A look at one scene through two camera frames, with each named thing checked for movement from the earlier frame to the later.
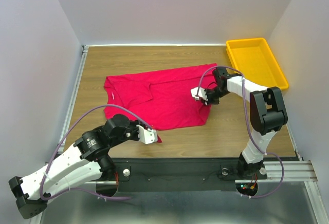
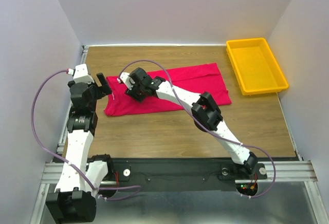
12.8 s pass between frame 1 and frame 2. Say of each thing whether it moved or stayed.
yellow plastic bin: stayed
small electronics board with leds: stayed
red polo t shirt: moved
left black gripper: moved
